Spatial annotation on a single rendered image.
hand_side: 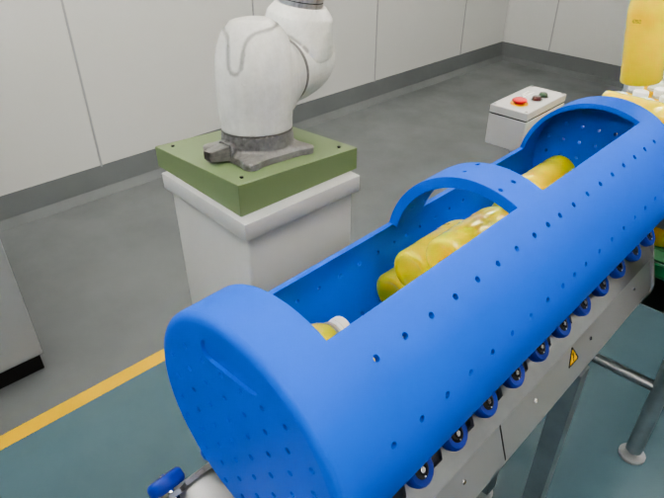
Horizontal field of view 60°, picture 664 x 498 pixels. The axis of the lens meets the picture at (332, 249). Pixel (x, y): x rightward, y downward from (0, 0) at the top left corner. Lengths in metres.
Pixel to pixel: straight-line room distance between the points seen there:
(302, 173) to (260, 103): 0.17
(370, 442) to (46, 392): 1.92
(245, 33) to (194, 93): 2.59
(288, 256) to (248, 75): 0.38
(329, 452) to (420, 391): 0.12
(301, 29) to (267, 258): 0.50
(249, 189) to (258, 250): 0.14
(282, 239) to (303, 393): 0.76
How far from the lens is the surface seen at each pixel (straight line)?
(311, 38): 1.34
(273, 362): 0.50
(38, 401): 2.35
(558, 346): 1.02
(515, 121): 1.47
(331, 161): 1.27
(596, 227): 0.87
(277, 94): 1.20
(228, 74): 1.19
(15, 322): 2.28
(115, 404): 2.23
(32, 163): 3.46
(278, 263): 1.25
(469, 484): 0.88
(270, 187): 1.17
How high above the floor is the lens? 1.57
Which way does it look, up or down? 33 degrees down
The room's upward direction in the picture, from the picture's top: straight up
